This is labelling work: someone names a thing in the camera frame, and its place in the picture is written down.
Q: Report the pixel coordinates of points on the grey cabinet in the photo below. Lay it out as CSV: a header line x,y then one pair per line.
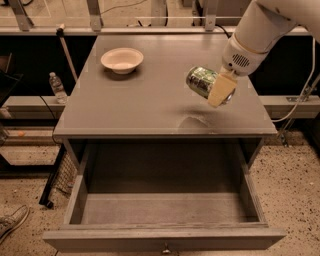
x,y
154,100

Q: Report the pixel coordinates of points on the grey open top drawer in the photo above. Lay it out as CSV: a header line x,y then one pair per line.
x,y
137,197

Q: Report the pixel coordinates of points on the white paper bowl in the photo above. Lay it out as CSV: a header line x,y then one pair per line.
x,y
122,60

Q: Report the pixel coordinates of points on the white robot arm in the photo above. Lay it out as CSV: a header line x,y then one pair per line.
x,y
262,25

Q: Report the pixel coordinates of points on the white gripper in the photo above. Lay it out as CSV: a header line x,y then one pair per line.
x,y
240,57

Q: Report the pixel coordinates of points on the green soda can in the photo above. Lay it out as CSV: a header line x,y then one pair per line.
x,y
201,80

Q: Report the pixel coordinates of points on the clear plastic water bottle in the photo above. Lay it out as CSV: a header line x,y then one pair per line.
x,y
57,88

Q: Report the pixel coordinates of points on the grey sneaker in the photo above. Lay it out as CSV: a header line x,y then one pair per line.
x,y
10,223

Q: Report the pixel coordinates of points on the metal drawer knob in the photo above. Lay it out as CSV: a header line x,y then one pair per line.
x,y
166,250

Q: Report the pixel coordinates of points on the wooden stick with black band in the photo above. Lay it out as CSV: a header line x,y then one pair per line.
x,y
60,34

